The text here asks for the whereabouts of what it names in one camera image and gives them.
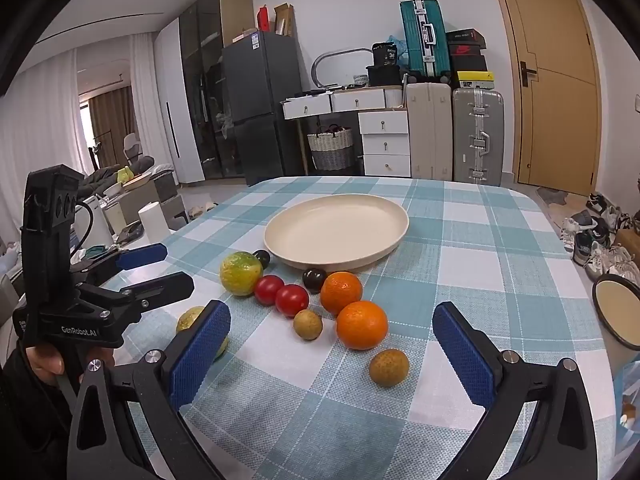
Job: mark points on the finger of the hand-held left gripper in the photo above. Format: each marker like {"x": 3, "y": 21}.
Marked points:
{"x": 160, "y": 287}
{"x": 142, "y": 255}

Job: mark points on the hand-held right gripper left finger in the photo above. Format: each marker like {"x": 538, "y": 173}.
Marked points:
{"x": 197, "y": 355}

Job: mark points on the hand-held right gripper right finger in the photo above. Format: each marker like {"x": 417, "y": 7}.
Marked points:
{"x": 462, "y": 355}

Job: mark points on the yellow-green passion fruit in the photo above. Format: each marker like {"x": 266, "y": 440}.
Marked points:
{"x": 187, "y": 320}

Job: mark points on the green mottled passion fruit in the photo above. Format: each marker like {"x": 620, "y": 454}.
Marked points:
{"x": 241, "y": 273}

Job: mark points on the red tomato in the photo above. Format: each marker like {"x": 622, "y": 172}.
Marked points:
{"x": 291, "y": 300}
{"x": 269, "y": 290}

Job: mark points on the orange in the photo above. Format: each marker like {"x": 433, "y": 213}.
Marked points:
{"x": 362, "y": 325}
{"x": 341, "y": 292}

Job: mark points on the brown longan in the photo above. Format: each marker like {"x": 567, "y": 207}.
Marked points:
{"x": 389, "y": 367}
{"x": 306, "y": 324}

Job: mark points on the cream round plate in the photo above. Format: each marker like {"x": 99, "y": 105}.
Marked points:
{"x": 335, "y": 227}

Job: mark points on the person's left hand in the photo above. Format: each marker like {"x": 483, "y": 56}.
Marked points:
{"x": 45, "y": 362}

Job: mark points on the white cylinder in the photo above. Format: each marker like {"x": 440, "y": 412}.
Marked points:
{"x": 152, "y": 220}

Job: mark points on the grey sofa with clothes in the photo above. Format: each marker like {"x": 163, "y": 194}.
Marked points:
{"x": 150, "y": 170}

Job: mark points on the white office chair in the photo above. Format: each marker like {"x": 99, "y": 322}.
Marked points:
{"x": 131, "y": 147}

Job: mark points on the white sheer curtain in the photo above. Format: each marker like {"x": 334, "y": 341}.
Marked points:
{"x": 40, "y": 125}

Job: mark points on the brown curtain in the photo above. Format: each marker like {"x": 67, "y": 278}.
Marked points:
{"x": 112, "y": 120}

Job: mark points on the white wardrobe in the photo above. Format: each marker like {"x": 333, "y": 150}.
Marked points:
{"x": 172, "y": 110}

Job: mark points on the clear blue plastic bag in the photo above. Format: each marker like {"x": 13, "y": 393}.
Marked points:
{"x": 627, "y": 390}

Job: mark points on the pile of shoes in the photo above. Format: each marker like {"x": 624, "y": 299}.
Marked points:
{"x": 600, "y": 245}

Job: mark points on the glass-door wardrobe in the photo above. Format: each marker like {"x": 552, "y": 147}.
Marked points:
{"x": 205, "y": 85}

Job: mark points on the grey doormat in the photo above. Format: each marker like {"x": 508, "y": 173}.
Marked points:
{"x": 552, "y": 196}

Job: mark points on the grey refrigerator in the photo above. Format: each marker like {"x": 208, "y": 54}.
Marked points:
{"x": 260, "y": 110}

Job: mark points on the woven wicker basket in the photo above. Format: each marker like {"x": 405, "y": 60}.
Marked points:
{"x": 330, "y": 152}

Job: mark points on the silver suitcase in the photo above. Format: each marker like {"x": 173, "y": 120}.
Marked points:
{"x": 477, "y": 135}

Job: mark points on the white dresser with drawers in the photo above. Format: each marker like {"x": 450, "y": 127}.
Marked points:
{"x": 382, "y": 147}

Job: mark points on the beige suitcase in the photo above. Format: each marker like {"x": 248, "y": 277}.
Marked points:
{"x": 430, "y": 130}

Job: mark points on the wooden door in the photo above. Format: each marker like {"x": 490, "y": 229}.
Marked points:
{"x": 550, "y": 110}

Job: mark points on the red box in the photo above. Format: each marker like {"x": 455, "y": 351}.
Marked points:
{"x": 262, "y": 19}

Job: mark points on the cardboard box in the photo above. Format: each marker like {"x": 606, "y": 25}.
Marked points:
{"x": 284, "y": 20}

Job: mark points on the yellow black shoebox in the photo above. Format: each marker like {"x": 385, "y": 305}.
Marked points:
{"x": 475, "y": 80}

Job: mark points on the black storage box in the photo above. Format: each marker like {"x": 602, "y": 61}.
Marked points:
{"x": 382, "y": 75}

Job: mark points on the plain black shoebox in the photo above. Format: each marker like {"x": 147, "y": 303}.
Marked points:
{"x": 470, "y": 63}

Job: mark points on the black red shoebox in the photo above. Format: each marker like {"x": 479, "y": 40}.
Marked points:
{"x": 467, "y": 49}

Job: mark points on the black labelled bag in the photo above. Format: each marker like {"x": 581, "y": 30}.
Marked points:
{"x": 385, "y": 55}

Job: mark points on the teal suitcase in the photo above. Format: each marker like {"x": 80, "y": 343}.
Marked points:
{"x": 425, "y": 35}

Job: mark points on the round black-frame mirror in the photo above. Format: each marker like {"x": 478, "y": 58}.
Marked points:
{"x": 620, "y": 310}

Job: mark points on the oval metal-frame mirror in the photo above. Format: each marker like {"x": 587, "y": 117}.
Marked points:
{"x": 320, "y": 62}

